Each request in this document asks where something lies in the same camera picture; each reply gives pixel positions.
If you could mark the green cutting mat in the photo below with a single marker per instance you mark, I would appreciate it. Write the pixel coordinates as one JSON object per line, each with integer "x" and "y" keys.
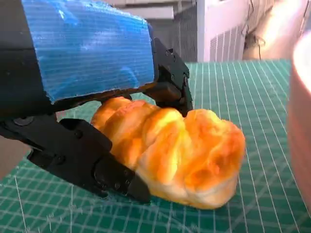
{"x": 243, "y": 97}

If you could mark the white cabinet with louvred side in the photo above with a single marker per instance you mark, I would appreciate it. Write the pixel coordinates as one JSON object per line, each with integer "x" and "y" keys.
{"x": 204, "y": 24}

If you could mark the orange rectangular twisted bread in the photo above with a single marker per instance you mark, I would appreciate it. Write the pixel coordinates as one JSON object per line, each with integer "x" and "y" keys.
{"x": 189, "y": 150}

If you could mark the pink bowl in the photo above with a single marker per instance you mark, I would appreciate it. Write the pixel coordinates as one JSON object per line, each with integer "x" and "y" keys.
{"x": 301, "y": 121}

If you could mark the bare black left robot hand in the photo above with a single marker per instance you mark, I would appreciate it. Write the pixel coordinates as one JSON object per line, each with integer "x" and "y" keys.
{"x": 92, "y": 53}

